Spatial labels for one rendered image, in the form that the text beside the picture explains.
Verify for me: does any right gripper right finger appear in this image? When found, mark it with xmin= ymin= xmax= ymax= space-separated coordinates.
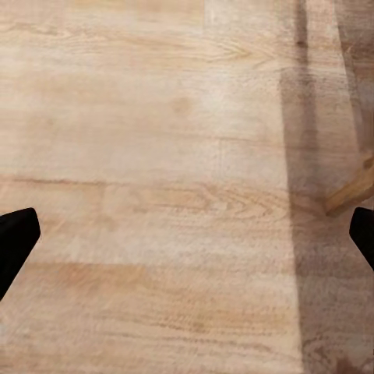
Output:
xmin=349 ymin=207 xmax=374 ymax=270

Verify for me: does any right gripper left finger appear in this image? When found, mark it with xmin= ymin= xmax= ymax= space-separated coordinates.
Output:
xmin=0 ymin=207 xmax=41 ymax=299

